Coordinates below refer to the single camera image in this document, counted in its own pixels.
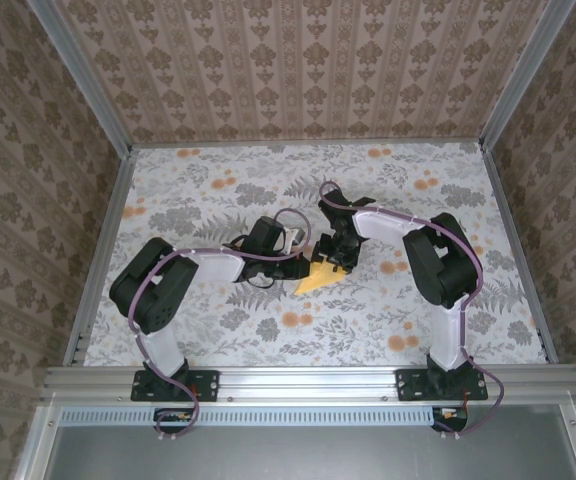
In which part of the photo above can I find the yellow cloth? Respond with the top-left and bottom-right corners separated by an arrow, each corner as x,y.
293,252 -> 350,296

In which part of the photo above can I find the grey metal sheet panel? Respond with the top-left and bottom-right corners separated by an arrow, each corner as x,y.
42,424 -> 576,480

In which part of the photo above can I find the floral patterned table cover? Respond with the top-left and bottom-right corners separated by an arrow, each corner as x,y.
85,143 -> 549,369

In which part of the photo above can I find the small black controller board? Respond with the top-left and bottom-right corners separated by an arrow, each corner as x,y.
430,405 -> 470,432
153,407 -> 195,435

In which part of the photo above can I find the wide aluminium base rail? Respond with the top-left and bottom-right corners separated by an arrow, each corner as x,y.
40,364 -> 576,404

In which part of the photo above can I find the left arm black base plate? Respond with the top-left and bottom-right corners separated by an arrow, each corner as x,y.
131,368 -> 220,403

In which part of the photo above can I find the grey slotted cable duct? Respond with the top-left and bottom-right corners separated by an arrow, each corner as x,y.
60,405 -> 469,426

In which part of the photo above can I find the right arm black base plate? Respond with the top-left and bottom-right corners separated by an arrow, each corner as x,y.
395,368 -> 489,403

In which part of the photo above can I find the aluminium side rail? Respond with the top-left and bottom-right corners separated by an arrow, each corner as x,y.
478,143 -> 563,364
64,147 -> 138,366

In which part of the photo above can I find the aluminium corner post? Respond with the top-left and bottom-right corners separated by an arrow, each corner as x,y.
478,0 -> 576,151
30,0 -> 135,157

